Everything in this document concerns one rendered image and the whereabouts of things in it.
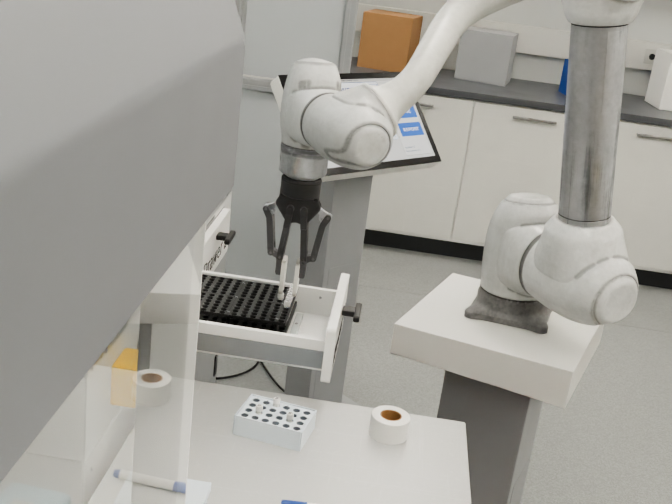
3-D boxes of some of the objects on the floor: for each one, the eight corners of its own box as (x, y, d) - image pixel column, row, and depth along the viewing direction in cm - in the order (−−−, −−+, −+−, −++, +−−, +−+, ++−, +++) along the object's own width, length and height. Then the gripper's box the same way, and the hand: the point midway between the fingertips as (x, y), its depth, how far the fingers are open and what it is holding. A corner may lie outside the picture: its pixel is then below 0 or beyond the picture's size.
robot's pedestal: (522, 595, 238) (583, 338, 212) (489, 670, 212) (554, 387, 186) (417, 553, 249) (463, 303, 223) (374, 619, 224) (420, 345, 198)
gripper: (344, 175, 169) (328, 291, 177) (265, 163, 169) (253, 279, 177) (340, 186, 161) (324, 306, 170) (258, 173, 162) (246, 293, 170)
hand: (289, 276), depth 172 cm, fingers closed
